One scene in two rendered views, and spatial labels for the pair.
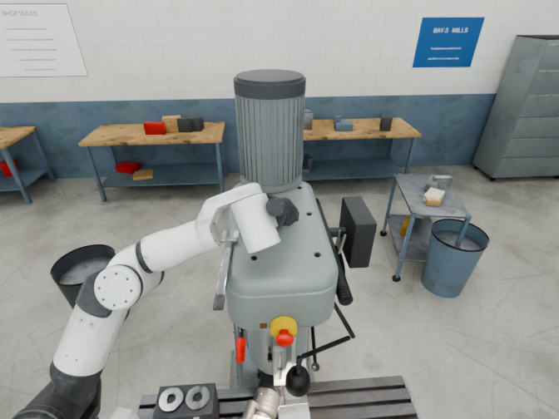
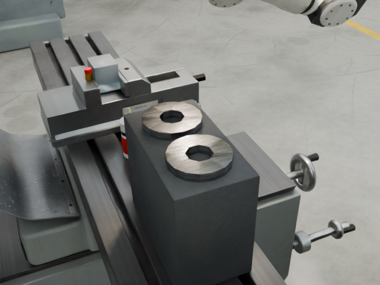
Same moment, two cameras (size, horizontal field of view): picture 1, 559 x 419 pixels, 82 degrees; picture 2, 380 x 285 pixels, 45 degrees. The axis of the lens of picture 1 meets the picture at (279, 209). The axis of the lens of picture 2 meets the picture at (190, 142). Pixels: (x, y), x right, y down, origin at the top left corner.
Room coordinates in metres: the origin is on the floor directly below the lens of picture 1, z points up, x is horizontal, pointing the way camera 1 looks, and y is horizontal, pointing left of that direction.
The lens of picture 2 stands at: (0.81, 0.88, 1.46)
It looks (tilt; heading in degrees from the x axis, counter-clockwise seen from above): 35 degrees down; 252
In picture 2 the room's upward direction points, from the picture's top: 1 degrees counter-clockwise
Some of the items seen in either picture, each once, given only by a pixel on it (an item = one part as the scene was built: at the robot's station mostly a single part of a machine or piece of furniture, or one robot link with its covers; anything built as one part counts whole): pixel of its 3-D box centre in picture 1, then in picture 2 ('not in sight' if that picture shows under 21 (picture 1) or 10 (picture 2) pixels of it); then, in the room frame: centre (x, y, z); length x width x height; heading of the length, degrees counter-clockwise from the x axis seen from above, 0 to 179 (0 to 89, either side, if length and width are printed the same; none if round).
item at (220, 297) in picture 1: (225, 264); not in sight; (0.53, 0.12, 1.89); 0.24 x 0.04 x 0.01; 1
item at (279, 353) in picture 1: (279, 360); not in sight; (0.58, 0.00, 1.45); 0.04 x 0.04 x 0.21; 4
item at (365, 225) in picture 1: (356, 231); not in sight; (1.02, -0.30, 1.62); 0.20 x 0.09 x 0.21; 4
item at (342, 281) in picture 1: (325, 241); not in sight; (0.74, -0.14, 1.79); 0.45 x 0.04 x 0.04; 4
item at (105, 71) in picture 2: (291, 396); (103, 73); (0.70, -0.05, 1.01); 0.06 x 0.05 x 0.06; 96
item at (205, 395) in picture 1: (188, 411); (186, 188); (0.65, 0.36, 1.00); 0.22 x 0.12 x 0.20; 94
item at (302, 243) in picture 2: not in sight; (324, 233); (0.16, 0.11, 0.48); 0.22 x 0.06 x 0.06; 4
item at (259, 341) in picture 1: (277, 324); not in sight; (0.70, 0.01, 1.47); 0.21 x 0.19 x 0.32; 94
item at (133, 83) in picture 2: (294, 413); (128, 76); (0.64, -0.06, 0.99); 0.12 x 0.06 x 0.04; 96
